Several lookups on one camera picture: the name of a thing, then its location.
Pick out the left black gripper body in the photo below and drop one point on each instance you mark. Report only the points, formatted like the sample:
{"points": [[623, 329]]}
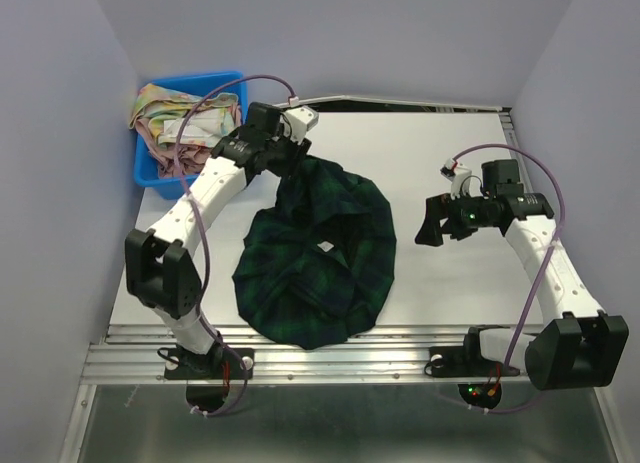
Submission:
{"points": [[285, 155]]}

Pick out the aluminium rail frame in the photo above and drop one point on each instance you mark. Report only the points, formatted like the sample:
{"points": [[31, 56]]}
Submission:
{"points": [[368, 400]]}

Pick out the dusty pink skirt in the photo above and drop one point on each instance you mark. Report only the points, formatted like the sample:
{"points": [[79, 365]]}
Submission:
{"points": [[159, 138]]}

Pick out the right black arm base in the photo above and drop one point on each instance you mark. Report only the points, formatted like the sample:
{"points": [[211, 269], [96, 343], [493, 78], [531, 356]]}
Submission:
{"points": [[454, 362]]}

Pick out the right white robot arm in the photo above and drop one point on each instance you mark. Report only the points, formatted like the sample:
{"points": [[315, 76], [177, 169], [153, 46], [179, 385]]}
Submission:
{"points": [[580, 344]]}

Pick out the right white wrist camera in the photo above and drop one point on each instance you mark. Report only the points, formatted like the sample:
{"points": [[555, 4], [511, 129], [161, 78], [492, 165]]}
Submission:
{"points": [[459, 177]]}

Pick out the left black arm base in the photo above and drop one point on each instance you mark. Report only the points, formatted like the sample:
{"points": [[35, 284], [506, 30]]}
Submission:
{"points": [[219, 363]]}

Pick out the green plaid skirt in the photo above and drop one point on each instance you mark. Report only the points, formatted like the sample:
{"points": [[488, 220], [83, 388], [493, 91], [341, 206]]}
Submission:
{"points": [[317, 267]]}

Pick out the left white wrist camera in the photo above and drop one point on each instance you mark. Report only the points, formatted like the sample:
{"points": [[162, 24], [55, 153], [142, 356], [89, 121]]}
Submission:
{"points": [[300, 119]]}

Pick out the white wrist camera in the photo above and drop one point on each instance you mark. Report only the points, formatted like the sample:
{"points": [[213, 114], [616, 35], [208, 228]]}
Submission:
{"points": [[459, 177], [300, 119]]}

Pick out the pastel floral skirt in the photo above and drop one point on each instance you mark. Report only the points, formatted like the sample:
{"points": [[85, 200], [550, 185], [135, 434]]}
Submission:
{"points": [[185, 115]]}

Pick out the blue plastic bin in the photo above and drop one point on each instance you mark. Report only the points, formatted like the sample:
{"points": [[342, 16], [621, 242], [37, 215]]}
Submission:
{"points": [[199, 85]]}

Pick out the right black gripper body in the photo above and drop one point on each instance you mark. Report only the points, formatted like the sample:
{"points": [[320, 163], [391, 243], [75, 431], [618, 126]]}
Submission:
{"points": [[471, 213]]}

